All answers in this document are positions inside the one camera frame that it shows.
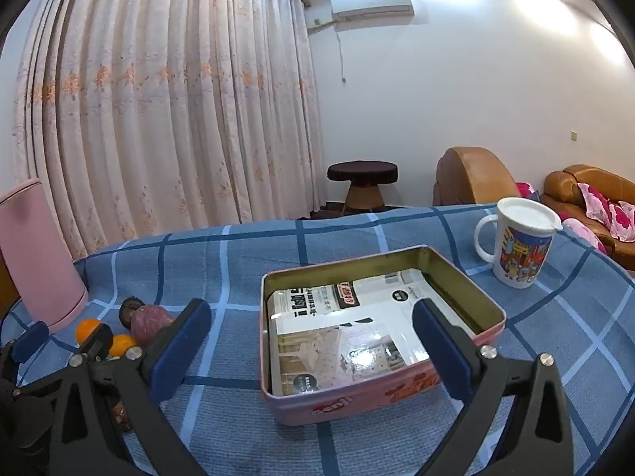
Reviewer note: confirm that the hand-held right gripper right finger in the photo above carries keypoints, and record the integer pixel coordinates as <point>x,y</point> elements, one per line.
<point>441,347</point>

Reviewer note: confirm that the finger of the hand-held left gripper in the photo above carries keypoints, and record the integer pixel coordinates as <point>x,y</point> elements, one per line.
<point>30,339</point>
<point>100,339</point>

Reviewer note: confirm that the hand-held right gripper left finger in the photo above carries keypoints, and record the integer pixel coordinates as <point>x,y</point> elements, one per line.
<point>181,347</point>

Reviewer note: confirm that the orange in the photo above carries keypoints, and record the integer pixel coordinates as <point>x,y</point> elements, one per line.
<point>122,345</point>
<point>86,331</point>

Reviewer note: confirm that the dusty purple round fruit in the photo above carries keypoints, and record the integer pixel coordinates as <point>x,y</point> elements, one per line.
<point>149,325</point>

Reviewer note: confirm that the dark brown round fruit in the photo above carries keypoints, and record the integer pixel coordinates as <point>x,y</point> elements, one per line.
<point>131,310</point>

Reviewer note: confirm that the pink metal tin box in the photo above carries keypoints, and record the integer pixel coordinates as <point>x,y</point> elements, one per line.
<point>317,406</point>

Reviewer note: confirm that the pink plastic bin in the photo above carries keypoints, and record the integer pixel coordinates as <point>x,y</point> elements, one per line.
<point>34,253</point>

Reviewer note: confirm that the printed paper liner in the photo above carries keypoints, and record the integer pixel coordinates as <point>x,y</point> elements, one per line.
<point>347,322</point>

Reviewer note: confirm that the blue plaid blanket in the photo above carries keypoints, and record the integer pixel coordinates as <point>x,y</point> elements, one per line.
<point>238,267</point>

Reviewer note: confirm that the white cartoon print mug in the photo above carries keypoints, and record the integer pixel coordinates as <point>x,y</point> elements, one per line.
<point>523,258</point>

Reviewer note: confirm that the brown leather armchair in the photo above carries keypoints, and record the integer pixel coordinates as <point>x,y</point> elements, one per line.
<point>471,173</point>

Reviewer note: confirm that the pink floral cushion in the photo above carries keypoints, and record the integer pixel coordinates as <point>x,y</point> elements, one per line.
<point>622,220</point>
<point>526,191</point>
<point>593,203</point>

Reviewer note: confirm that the dark round wicker stool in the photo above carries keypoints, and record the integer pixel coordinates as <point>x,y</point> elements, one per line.
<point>362,171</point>

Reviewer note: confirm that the brown leather sofa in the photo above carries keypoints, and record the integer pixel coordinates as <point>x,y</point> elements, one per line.
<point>560,188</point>

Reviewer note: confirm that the pink floral curtain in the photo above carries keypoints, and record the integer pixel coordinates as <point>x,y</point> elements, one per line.
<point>149,109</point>

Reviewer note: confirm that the white air conditioner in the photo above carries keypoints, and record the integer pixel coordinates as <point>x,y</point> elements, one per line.
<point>372,2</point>

